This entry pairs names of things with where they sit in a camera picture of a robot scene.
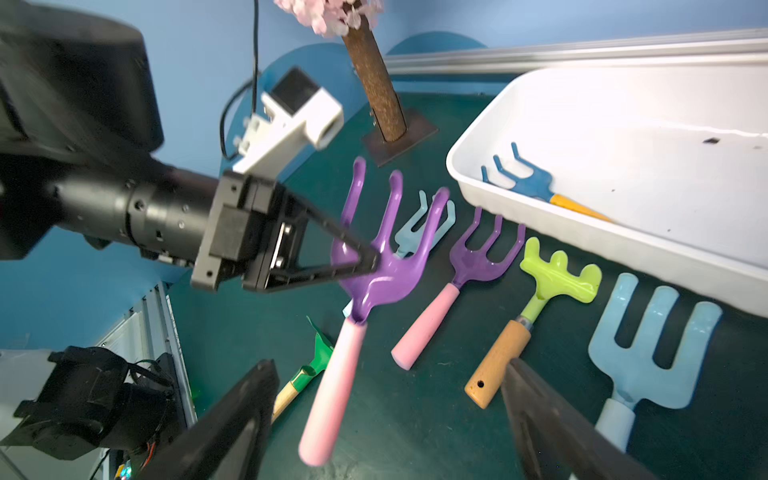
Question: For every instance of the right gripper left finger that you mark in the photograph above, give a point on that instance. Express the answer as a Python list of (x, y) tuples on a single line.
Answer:
[(229, 442)]

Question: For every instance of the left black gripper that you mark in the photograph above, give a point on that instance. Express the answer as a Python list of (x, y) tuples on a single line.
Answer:
[(255, 232)]

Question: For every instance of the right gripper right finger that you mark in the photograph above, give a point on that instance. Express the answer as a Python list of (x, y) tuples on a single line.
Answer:
[(553, 440)]

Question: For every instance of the light blue fork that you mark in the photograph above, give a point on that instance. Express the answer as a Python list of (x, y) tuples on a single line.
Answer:
[(420, 231), (634, 373)]

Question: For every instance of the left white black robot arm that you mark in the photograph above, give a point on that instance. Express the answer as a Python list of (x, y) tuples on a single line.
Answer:
[(79, 125)]

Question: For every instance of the white plastic storage box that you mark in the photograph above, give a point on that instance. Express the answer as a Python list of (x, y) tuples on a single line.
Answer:
[(675, 156)]

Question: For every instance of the green rake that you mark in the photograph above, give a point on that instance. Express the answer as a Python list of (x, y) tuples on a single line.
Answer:
[(323, 349)]

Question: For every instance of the aluminium frame back bar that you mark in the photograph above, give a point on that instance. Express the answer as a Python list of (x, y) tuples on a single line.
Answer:
[(729, 48)]

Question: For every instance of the purple rake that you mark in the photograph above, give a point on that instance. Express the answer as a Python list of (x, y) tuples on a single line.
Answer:
[(323, 425)]

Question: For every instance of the purple fork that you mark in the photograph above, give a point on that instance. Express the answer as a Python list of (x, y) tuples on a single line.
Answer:
[(469, 265)]

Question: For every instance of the lime fork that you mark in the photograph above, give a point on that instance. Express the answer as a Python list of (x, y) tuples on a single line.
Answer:
[(552, 279)]

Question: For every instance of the pink cherry blossom tree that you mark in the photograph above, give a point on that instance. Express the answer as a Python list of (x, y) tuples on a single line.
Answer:
[(397, 130)]

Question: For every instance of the left control board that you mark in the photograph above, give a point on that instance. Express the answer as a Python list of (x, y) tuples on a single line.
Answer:
[(131, 467)]

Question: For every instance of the blue rake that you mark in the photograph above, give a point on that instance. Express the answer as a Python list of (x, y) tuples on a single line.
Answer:
[(538, 186)]

